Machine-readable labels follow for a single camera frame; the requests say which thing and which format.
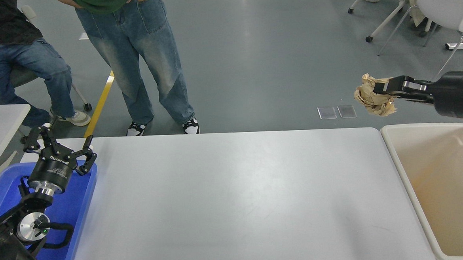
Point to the large pale plastic bin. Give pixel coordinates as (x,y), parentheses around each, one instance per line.
(448,182)

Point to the clear floor plate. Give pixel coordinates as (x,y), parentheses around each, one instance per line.
(346,111)
(327,112)

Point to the standing person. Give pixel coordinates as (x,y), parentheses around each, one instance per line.
(140,51)

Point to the white-legged rolling chair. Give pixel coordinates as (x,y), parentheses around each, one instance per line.
(384,19)

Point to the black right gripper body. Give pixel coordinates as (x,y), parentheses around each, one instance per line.
(453,94)

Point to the white shell chair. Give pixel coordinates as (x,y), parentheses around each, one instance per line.
(446,0)

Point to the tan paper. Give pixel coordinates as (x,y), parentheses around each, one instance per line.
(368,99)

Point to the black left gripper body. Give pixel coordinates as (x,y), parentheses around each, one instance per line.
(53,171)

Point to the blue plastic tray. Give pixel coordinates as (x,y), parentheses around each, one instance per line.
(72,201)

